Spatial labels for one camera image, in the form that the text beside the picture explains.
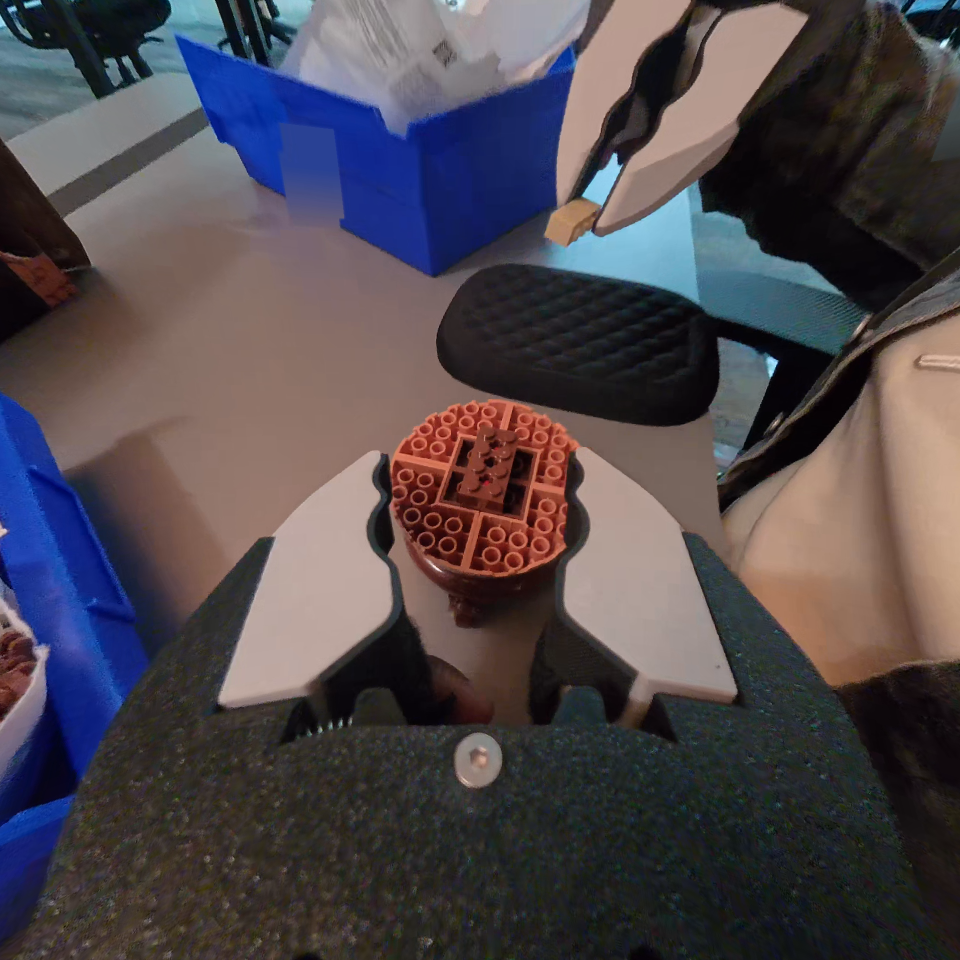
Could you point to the blue bin with lego pieces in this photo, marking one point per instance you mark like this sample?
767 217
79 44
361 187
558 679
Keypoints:
60 555

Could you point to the round brown orange lego build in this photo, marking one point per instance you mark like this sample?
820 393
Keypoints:
450 525

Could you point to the torn white paper bag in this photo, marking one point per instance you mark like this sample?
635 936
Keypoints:
26 720

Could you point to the black quilted armrest pad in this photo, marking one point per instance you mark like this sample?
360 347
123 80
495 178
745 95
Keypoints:
577 337

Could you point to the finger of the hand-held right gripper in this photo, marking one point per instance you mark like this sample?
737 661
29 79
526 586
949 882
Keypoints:
600 82
705 135

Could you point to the dark brown printed box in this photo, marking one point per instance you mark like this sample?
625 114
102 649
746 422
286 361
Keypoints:
30 225

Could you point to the person's beige shirt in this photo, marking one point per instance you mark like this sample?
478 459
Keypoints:
862 525

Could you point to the black desk leg frame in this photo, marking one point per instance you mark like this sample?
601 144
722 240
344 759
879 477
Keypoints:
247 30

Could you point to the grey mesh office chair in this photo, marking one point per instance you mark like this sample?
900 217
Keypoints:
772 315

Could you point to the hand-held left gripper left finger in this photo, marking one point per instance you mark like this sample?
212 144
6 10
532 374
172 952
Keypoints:
315 585

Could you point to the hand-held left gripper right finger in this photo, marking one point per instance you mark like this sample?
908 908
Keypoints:
637 585

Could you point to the blue bin with paper bags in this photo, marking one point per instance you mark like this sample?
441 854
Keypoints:
465 195

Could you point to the pile of small lego pieces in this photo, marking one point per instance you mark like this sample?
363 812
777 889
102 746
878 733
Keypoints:
15 664

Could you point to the black background office chair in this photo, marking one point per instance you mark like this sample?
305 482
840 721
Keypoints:
112 19

